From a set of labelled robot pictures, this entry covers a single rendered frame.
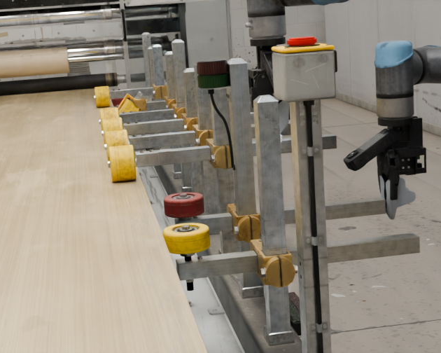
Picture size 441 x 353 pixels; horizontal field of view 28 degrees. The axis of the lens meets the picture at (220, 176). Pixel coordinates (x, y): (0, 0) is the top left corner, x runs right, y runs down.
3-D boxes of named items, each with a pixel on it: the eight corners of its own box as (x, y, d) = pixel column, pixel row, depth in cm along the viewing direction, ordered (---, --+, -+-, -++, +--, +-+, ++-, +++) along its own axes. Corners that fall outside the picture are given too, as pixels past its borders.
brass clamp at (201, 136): (213, 141, 231) (213, 122, 230) (222, 150, 217) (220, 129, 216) (190, 143, 230) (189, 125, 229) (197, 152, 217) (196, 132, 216)
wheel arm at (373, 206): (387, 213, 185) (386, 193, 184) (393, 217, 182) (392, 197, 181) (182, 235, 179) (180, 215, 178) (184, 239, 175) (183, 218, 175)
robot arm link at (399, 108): (383, 99, 174) (369, 96, 182) (383, 122, 175) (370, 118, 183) (419, 97, 175) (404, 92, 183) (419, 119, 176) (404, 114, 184)
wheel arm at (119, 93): (226, 88, 352) (225, 79, 351) (227, 89, 348) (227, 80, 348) (101, 99, 345) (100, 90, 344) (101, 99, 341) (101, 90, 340)
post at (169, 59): (185, 191, 302) (174, 50, 292) (187, 193, 298) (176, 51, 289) (175, 192, 301) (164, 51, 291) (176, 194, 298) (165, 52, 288)
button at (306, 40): (312, 48, 120) (312, 36, 120) (320, 50, 116) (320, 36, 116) (284, 50, 119) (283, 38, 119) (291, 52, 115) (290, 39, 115)
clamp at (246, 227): (251, 225, 184) (250, 201, 183) (264, 241, 171) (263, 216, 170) (225, 227, 183) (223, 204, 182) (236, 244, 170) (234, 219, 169)
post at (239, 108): (257, 293, 179) (243, 57, 170) (262, 298, 176) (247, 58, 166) (241, 295, 179) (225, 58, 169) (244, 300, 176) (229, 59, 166)
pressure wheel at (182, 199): (204, 241, 182) (200, 188, 180) (209, 252, 174) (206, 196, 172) (165, 246, 181) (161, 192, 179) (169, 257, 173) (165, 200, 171)
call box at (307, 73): (323, 98, 123) (320, 42, 121) (337, 104, 116) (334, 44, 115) (274, 102, 122) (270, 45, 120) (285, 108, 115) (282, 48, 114)
